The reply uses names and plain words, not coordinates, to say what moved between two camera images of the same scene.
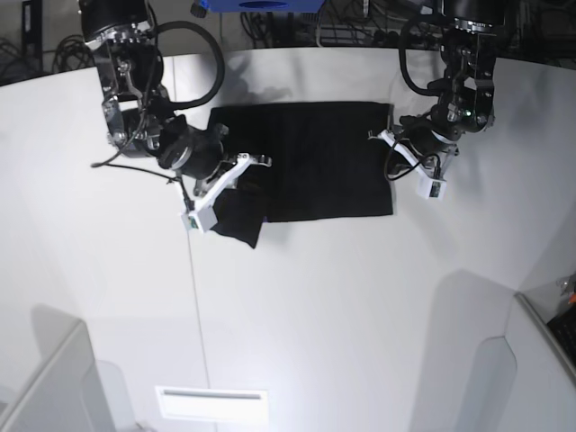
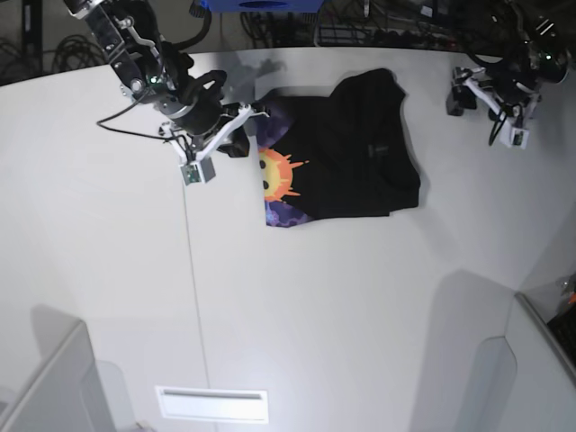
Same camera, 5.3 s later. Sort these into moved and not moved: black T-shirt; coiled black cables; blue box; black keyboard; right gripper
Moved: right gripper; black T-shirt
Not moved: blue box; black keyboard; coiled black cables
